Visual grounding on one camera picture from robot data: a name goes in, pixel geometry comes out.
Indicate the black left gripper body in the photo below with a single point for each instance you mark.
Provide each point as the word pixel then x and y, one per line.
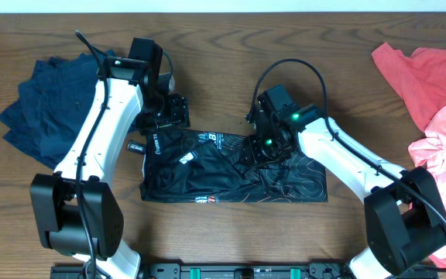
pixel 174 112

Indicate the red shirt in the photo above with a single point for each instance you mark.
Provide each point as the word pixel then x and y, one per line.
pixel 419 79

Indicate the black printed cycling jersey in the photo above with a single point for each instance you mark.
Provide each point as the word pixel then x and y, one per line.
pixel 190 166

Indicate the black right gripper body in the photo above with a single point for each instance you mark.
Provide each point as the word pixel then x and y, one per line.
pixel 268 149

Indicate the navy blue folded garment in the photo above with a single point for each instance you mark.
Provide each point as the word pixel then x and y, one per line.
pixel 52 106

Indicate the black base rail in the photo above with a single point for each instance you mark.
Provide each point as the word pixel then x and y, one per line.
pixel 176 271

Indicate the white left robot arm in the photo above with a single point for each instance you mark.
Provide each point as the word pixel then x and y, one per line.
pixel 75 210

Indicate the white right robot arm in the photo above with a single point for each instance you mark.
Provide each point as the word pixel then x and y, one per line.
pixel 404 214

